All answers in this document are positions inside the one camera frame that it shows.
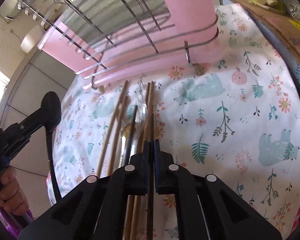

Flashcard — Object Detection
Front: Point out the dark wooden chopstick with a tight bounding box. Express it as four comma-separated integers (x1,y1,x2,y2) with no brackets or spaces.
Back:
107,95,128,176

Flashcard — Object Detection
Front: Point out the brown wooden chopstick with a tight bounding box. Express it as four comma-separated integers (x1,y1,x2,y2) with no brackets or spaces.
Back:
143,81,154,142

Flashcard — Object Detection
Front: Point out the light wooden chopstick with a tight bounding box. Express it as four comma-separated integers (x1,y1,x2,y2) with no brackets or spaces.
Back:
96,80,129,177

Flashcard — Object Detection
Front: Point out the black chopstick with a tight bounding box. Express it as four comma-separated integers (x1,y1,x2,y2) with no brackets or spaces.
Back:
122,105,138,166

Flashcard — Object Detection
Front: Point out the clear plastic fork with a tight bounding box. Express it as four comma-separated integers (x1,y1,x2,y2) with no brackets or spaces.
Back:
114,89,147,168

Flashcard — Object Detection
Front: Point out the person's left hand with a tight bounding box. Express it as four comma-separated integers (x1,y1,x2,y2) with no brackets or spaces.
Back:
0,166,29,216

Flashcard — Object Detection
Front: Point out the gold metal spoon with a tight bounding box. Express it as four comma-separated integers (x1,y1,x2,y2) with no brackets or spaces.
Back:
121,124,138,139

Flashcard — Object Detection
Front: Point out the floral bear print cloth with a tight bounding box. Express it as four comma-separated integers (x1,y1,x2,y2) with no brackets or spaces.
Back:
53,4,300,239

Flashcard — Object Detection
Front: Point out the pink utensil cup left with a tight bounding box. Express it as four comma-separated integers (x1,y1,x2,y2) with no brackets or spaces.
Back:
38,20,101,76

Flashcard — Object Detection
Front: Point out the pink utensil cup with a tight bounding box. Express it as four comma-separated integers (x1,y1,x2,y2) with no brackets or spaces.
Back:
38,20,101,76
164,0,217,43

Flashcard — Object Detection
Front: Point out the pink drip tray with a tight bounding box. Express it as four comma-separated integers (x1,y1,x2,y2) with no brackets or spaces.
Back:
91,40,223,87

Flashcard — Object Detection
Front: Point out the pink utensil cup right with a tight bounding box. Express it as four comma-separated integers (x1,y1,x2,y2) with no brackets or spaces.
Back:
164,0,217,43

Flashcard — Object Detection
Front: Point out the cardboard box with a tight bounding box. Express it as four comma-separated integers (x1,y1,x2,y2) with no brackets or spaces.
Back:
230,0,300,65

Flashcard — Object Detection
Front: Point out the metal wire dish rack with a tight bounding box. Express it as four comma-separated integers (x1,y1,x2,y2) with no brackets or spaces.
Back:
6,0,220,87

